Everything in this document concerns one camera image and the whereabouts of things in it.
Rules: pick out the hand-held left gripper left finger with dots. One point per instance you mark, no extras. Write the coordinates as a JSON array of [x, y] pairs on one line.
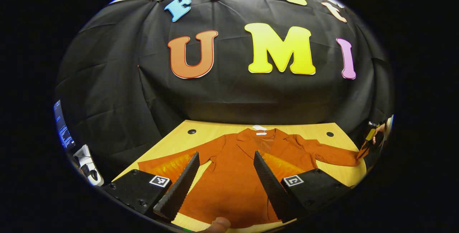
[[179, 193]]

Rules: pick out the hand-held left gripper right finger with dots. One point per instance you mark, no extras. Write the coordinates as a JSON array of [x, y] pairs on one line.
[[274, 193]]

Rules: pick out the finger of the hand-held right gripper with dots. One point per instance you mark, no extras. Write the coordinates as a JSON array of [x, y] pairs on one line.
[[363, 150]]

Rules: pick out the white paper hang tag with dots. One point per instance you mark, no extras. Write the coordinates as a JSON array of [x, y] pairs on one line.
[[259, 128]]

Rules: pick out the white and black device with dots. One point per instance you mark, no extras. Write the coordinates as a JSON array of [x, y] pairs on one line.
[[84, 154]]

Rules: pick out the black backdrop cloth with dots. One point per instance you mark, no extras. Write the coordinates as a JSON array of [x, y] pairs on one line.
[[229, 93]]

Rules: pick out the computer monitor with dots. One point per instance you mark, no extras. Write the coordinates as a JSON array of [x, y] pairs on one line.
[[62, 127]]

